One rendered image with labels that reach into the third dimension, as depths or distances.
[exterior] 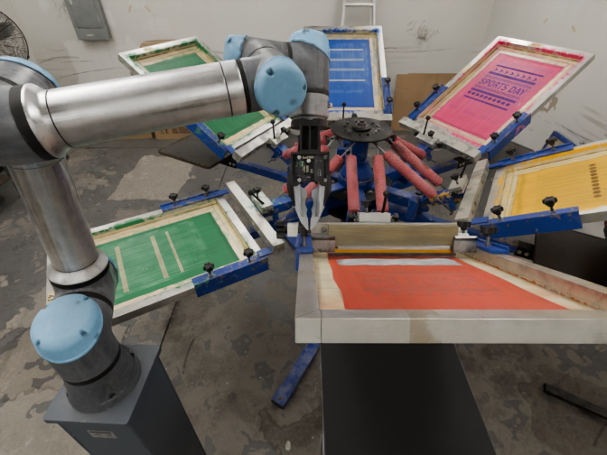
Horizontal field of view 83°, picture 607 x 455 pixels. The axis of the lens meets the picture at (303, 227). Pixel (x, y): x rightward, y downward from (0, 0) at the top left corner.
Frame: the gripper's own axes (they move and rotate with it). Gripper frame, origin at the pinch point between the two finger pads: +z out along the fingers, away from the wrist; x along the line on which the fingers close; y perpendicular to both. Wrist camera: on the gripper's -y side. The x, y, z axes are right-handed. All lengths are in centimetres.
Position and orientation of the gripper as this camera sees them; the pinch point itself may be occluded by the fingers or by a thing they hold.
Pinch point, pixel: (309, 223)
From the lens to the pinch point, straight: 70.2
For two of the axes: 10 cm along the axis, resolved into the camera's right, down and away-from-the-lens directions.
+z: 0.0, 9.9, 1.3
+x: 10.0, 0.0, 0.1
